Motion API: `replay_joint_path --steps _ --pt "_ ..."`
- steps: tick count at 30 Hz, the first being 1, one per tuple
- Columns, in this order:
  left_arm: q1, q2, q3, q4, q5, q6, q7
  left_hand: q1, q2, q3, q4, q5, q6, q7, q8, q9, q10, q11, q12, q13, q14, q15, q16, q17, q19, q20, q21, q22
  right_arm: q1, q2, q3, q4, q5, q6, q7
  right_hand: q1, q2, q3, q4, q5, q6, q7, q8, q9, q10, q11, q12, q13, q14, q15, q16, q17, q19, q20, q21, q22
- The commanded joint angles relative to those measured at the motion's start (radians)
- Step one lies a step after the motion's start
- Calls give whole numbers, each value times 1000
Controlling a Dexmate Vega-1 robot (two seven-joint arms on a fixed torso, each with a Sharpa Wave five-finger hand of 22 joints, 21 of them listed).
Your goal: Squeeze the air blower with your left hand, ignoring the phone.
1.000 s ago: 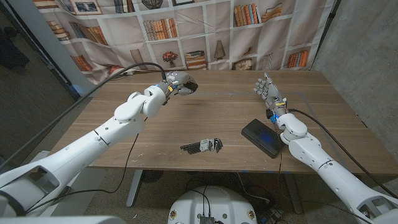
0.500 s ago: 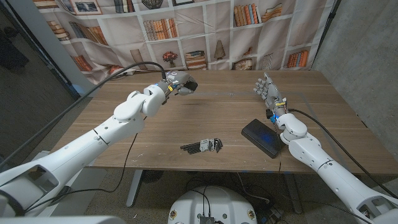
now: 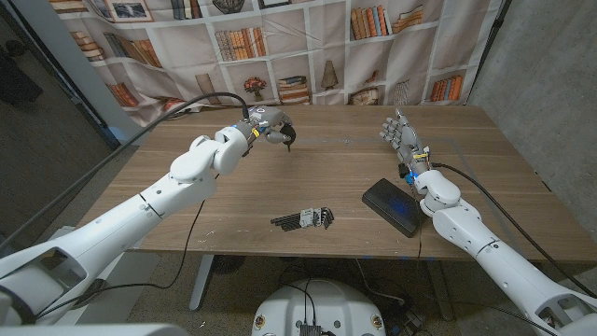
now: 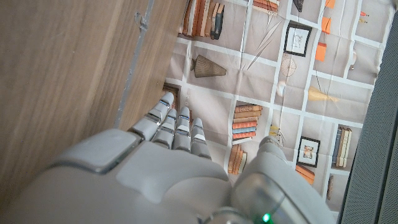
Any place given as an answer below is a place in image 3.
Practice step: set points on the black backdrop stand pole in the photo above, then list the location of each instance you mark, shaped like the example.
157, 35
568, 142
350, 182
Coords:
490, 44

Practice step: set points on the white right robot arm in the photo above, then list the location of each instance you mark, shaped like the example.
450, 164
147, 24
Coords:
494, 254

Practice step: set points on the black rectangular case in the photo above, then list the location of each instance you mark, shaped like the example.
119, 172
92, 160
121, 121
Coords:
392, 205

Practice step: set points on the black hex key set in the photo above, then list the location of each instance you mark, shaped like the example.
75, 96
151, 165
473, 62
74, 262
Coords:
308, 218

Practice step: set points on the white robot torso base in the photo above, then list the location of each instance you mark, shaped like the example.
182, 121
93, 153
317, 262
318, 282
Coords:
322, 310

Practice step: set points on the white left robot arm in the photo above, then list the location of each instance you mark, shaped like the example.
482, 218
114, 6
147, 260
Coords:
140, 219

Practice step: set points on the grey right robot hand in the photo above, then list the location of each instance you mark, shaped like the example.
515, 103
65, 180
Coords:
406, 137

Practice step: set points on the floor power strip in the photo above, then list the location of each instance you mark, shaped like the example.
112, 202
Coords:
410, 322

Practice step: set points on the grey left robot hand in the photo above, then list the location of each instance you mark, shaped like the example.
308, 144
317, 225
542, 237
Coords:
267, 120

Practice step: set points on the printed bookshelf backdrop cloth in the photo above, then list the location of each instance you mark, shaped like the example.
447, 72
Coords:
298, 51

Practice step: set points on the black round floor base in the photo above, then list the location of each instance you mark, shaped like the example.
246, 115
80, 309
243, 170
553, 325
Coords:
227, 264

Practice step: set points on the grey metal table leg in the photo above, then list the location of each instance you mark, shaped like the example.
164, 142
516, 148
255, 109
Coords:
202, 282
439, 289

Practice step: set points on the black rubber air blower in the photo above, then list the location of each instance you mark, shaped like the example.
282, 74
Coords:
290, 132

